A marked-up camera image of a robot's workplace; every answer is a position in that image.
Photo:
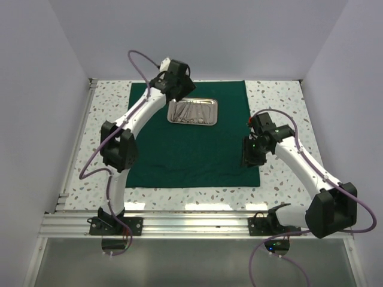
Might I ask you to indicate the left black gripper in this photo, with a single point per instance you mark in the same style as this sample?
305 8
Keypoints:
189 88

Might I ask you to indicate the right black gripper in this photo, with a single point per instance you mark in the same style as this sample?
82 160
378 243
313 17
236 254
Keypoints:
248 158

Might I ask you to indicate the steel instrument tray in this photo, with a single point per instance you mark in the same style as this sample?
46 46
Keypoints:
193 111

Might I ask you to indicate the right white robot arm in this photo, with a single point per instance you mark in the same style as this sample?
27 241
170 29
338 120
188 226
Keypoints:
333 207

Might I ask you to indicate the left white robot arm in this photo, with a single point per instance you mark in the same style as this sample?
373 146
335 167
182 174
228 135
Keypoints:
118 139

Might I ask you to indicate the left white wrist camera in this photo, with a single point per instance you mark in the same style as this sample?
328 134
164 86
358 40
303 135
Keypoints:
164 64

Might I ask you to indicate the aluminium front rail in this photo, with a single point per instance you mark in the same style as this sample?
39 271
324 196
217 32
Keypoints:
156 225

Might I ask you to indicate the aluminium rail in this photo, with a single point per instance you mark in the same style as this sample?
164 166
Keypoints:
63 194
156 225

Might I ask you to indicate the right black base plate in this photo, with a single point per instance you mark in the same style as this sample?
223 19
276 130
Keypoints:
262 224

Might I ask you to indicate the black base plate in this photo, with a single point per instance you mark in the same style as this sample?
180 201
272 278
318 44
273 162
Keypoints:
262 224
100 228

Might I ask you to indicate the aluminium left side rail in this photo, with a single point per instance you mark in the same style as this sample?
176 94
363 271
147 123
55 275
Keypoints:
63 194

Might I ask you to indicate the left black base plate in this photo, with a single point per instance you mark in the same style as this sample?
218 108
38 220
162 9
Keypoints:
100 228

